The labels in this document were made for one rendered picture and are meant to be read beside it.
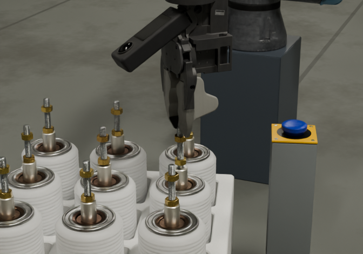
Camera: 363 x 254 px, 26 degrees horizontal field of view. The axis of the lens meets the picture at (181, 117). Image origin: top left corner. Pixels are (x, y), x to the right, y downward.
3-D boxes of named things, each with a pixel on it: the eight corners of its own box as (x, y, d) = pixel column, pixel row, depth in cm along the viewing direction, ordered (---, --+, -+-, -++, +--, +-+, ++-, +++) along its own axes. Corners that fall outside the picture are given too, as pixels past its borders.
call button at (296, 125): (280, 129, 126) (281, 118, 125) (306, 131, 126) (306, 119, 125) (281, 139, 122) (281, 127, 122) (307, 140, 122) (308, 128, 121)
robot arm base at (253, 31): (231, 30, 185) (232, -12, 182) (294, 37, 180) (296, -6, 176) (209, 47, 172) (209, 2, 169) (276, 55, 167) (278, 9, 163)
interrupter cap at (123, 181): (70, 184, 122) (69, 180, 122) (106, 168, 127) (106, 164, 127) (102, 199, 117) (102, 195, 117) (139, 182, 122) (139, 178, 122)
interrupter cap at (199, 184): (178, 203, 116) (178, 199, 116) (145, 186, 121) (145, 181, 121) (215, 187, 121) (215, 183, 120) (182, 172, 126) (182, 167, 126)
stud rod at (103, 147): (106, 174, 121) (105, 128, 118) (100, 173, 121) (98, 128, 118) (108, 171, 122) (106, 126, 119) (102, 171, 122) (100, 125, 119)
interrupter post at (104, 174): (93, 183, 122) (93, 164, 121) (105, 178, 124) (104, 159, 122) (104, 188, 120) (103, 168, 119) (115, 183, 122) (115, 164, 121)
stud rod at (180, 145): (176, 171, 120) (176, 126, 118) (183, 171, 121) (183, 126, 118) (177, 174, 120) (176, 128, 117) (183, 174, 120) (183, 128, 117)
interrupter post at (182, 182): (180, 192, 119) (179, 172, 118) (169, 186, 121) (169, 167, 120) (191, 187, 121) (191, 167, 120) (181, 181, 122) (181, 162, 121)
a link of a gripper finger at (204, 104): (223, 136, 115) (221, 74, 113) (187, 142, 113) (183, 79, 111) (214, 132, 118) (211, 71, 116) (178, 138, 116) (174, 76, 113)
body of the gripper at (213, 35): (232, 75, 113) (234, -7, 109) (177, 83, 110) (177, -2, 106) (209, 61, 120) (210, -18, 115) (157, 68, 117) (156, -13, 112)
